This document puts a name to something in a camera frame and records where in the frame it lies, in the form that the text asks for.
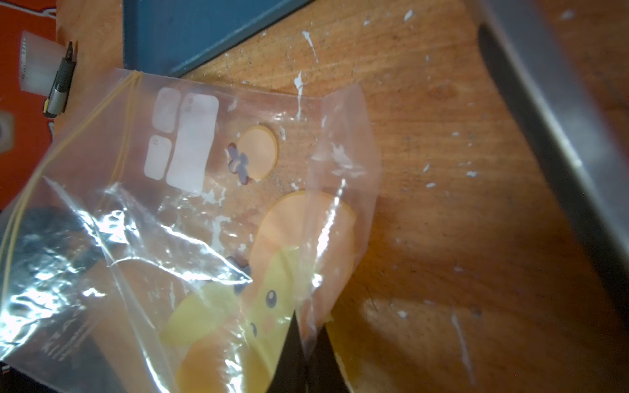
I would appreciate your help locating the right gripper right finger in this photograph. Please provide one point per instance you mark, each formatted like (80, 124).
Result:
(323, 372)

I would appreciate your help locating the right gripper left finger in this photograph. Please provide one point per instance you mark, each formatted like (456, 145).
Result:
(290, 374)

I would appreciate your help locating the clear zip bag white labels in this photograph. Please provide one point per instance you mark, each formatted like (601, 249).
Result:
(166, 240)

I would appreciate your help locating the metal kitchen tongs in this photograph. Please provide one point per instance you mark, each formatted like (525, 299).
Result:
(581, 158)

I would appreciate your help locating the black marker pen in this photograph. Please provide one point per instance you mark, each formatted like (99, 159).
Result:
(56, 102)

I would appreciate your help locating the teal plastic tray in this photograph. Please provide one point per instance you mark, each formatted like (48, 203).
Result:
(172, 38)

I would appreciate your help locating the clear tape roll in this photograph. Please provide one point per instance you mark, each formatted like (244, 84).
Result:
(39, 61)

